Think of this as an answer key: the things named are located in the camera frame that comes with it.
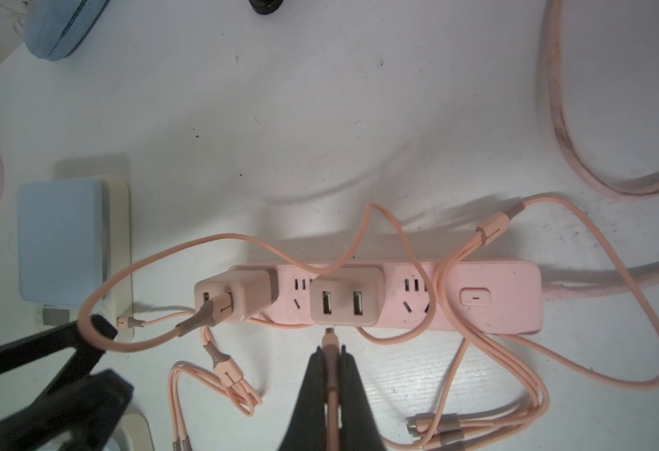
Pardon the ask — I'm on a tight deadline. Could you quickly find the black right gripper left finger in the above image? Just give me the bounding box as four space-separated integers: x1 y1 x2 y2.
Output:
279 348 327 451

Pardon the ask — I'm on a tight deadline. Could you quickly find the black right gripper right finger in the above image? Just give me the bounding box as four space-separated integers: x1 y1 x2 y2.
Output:
339 346 386 451

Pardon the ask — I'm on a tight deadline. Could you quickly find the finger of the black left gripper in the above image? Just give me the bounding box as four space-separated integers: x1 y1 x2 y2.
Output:
0 321 118 389
0 370 134 450

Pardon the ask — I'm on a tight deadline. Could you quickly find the pink USB charger adapter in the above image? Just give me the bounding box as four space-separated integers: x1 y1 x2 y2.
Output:
194 268 279 327

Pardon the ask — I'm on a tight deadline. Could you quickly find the blue kitchen scale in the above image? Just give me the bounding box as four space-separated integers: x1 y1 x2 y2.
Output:
17 176 131 331
103 413 155 451

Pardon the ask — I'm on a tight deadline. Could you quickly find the pink power strip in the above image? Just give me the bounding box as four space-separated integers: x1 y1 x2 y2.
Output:
230 259 544 334

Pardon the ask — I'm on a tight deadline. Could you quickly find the blue glasses case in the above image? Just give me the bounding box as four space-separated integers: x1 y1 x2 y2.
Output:
23 0 109 62

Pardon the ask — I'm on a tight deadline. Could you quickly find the black stapler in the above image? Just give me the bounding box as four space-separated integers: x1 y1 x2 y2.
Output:
249 0 284 15

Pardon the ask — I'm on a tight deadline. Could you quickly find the pink power strip cord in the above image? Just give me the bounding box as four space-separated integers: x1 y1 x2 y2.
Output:
540 0 659 300

